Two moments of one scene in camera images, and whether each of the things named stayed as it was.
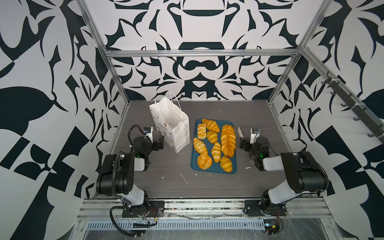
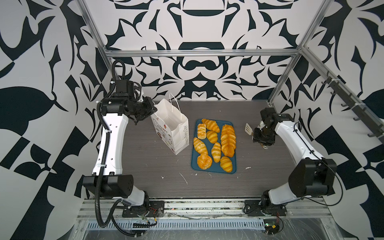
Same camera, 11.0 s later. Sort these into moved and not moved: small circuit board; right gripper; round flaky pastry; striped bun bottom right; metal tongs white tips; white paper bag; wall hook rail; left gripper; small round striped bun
Moved: left gripper; metal tongs white tips; right gripper
Not moved: white paper bag; small round striped bun; small circuit board; round flaky pastry; wall hook rail; striped bun bottom right
